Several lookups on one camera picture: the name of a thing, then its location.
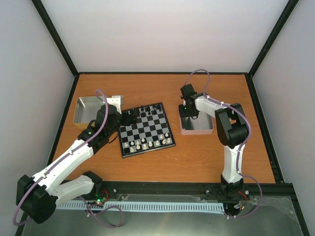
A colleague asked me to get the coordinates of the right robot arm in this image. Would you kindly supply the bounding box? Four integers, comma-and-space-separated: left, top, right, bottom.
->
178, 84, 252, 199

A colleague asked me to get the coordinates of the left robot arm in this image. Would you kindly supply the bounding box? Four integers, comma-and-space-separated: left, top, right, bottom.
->
16, 104, 138, 224

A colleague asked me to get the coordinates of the pink tin with white pieces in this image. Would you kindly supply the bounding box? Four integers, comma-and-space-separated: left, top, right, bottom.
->
180, 112, 214, 135

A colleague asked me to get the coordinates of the black chess piece set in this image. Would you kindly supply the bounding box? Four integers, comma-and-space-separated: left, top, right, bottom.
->
125, 103, 164, 123

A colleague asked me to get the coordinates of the black and silver chessboard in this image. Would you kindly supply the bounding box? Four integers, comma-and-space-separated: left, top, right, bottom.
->
118, 104, 176, 158

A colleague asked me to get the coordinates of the empty silver metal tin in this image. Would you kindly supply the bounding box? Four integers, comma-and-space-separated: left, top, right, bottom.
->
73, 96, 105, 129

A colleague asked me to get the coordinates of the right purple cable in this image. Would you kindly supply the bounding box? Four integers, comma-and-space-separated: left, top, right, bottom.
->
184, 69, 263, 219

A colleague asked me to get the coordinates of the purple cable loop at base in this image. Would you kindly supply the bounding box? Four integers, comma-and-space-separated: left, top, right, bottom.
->
83, 196, 126, 228

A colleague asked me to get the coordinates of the light blue cable duct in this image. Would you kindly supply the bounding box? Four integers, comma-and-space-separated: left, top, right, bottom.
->
56, 199, 226, 213

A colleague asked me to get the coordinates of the black frame post left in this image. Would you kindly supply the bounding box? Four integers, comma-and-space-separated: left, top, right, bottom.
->
31, 0, 78, 76

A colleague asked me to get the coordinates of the black frame post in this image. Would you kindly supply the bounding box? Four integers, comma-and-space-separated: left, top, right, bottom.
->
248, 0, 299, 79
31, 0, 78, 76

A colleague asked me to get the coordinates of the black frame post right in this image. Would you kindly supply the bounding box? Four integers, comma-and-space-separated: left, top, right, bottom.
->
248, 0, 299, 79

